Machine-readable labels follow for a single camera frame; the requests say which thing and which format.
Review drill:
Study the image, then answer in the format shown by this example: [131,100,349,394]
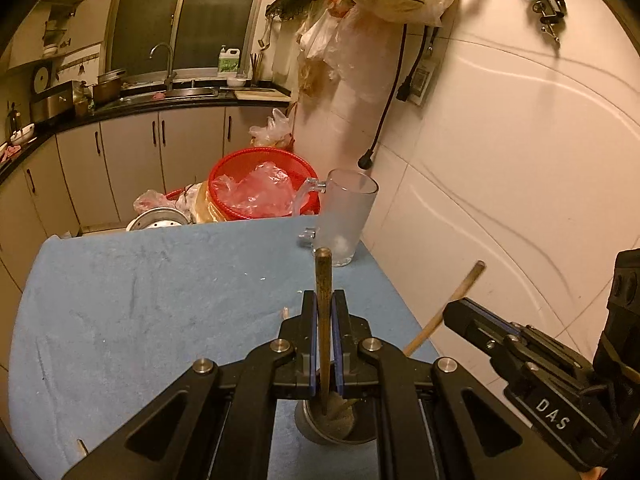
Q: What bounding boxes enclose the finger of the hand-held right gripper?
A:
[444,298,595,392]

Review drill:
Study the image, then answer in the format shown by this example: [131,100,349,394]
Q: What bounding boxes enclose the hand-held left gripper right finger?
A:
[331,289,583,480]

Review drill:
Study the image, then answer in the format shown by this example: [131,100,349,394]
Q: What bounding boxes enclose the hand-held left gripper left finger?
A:
[62,290,319,480]

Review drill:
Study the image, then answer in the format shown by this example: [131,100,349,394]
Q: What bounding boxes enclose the light wooden chopstick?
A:
[403,260,487,357]

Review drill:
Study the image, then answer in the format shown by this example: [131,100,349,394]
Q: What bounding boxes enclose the dark brown chopstick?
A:
[314,247,333,416]

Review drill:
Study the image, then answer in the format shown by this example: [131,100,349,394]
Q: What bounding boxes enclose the metal utensil cup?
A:
[294,394,379,447]

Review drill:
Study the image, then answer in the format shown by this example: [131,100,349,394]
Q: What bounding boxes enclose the frosted glass mug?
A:
[292,169,379,268]

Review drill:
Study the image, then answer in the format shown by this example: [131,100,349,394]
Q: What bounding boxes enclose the clear crumpled plastic bag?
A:
[212,161,296,218]

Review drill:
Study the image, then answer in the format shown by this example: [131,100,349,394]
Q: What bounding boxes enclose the blue table cloth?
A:
[7,217,441,480]

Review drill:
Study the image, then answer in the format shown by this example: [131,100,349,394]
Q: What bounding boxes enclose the yellowish plastic bag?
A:
[190,180,226,225]

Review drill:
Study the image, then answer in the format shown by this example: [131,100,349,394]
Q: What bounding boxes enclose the red plastic basket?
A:
[207,147,322,221]

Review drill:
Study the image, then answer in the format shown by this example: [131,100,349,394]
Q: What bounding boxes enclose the metal steamer pot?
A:
[125,206,191,232]

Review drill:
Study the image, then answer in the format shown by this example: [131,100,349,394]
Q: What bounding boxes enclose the pink plastic bag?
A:
[132,189,177,214]

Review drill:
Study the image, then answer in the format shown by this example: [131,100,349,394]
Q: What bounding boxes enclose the white plastic bag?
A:
[249,107,296,150]

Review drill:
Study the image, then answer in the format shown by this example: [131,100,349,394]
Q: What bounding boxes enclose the wooden cutting board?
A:
[234,89,292,101]

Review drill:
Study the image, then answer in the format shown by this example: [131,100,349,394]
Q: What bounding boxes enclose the black kitchen countertop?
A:
[0,91,293,181]

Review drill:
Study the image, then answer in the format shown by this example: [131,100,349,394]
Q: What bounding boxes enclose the green label detergent bottle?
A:
[217,45,240,78]

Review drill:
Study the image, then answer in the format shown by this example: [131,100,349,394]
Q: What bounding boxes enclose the hanging clear plastic bags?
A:
[295,2,386,98]

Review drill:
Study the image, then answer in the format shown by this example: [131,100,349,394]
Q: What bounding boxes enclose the chrome sink faucet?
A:
[149,42,179,92]

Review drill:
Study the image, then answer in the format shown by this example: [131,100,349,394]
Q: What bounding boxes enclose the metal cooking pot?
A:
[90,69,128,106]

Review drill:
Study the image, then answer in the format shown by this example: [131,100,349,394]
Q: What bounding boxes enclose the kitchen window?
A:
[102,0,273,77]

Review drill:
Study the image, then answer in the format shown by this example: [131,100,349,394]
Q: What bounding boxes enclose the metal countertop box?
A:
[30,80,83,122]

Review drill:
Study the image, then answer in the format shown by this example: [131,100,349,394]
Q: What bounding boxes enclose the white bowl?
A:
[10,122,37,146]

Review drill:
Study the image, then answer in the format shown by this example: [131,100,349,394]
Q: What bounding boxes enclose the black power cable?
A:
[357,24,408,171]

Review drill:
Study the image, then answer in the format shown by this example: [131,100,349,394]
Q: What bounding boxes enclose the wall power box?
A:
[409,57,436,107]

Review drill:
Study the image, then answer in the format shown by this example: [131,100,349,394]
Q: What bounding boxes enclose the round wall clock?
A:
[31,62,51,95]

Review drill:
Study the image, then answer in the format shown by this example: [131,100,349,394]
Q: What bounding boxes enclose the wall kitchen cabinets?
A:
[7,0,111,68]

